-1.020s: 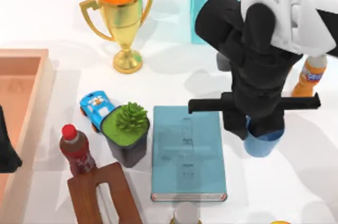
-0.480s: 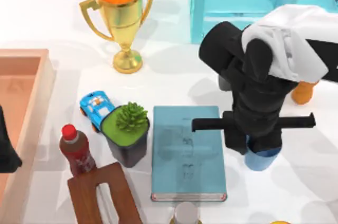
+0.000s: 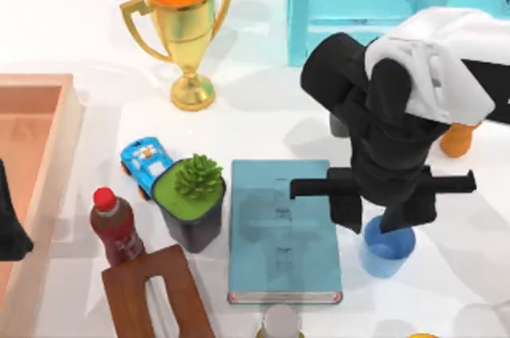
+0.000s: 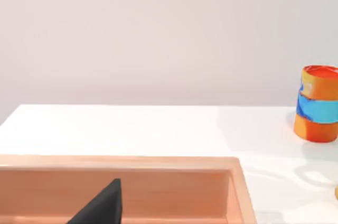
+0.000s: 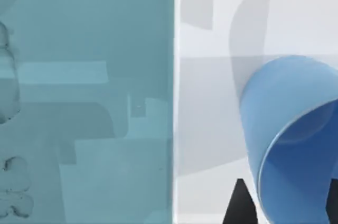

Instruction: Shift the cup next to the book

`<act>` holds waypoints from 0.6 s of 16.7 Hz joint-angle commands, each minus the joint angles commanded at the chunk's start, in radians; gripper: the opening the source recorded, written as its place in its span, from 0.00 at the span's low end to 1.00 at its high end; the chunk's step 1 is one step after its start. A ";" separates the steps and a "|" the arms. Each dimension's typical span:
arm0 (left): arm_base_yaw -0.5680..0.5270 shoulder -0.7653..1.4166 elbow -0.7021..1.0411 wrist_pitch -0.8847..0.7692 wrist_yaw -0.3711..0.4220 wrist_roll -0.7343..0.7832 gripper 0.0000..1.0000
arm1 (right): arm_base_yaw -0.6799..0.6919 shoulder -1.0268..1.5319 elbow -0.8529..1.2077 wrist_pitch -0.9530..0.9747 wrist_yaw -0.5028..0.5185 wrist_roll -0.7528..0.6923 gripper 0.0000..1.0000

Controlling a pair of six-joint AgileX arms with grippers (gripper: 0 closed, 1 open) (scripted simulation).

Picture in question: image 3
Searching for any blue cup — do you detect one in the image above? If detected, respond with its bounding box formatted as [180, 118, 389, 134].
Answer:
[358, 216, 417, 280]

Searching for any blue book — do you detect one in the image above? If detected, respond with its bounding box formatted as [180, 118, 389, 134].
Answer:
[226, 159, 344, 308]

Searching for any orange rounded object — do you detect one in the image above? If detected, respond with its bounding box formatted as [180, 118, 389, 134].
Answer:
[438, 121, 484, 159]

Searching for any dark pot with green plant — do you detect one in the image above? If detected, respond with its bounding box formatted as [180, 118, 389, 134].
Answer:
[154, 153, 227, 254]

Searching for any blue toy car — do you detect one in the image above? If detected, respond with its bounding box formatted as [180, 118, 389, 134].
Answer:
[120, 135, 176, 202]

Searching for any brown bottle with red cap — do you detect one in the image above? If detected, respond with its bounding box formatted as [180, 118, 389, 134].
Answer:
[89, 187, 147, 268]

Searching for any brown wooden slotted board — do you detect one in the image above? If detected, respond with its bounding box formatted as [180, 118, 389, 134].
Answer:
[100, 244, 217, 338]

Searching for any gold trophy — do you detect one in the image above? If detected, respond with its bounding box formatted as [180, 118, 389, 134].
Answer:
[119, 0, 236, 112]

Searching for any shallow salmon box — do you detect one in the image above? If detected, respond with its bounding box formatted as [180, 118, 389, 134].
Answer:
[0, 73, 87, 338]

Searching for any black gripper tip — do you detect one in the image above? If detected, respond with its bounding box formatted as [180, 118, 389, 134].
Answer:
[0, 158, 35, 263]

